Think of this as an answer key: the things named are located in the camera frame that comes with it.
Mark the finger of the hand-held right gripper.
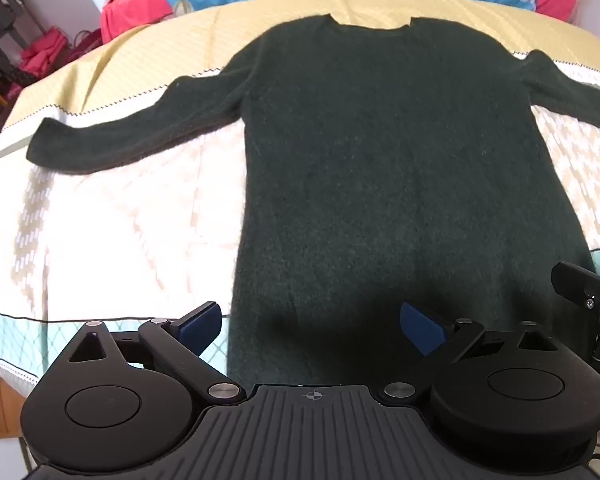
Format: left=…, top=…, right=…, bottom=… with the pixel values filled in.
left=550, top=260, right=600, bottom=362

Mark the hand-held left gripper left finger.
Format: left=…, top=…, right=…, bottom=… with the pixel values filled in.
left=69, top=301, right=244, bottom=404

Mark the pile of red clothes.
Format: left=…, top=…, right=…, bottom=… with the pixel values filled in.
left=19, top=26, right=103, bottom=78

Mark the yellow and beige patterned bedspread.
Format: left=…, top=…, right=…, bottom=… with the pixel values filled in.
left=0, top=0, right=600, bottom=391

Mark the dark green knit sweater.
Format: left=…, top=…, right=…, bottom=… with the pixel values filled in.
left=26, top=16, right=600, bottom=391

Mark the wooden bed frame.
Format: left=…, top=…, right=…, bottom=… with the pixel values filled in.
left=0, top=360, right=36, bottom=436

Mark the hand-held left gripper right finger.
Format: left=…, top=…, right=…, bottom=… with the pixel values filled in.
left=379, top=302, right=564, bottom=404

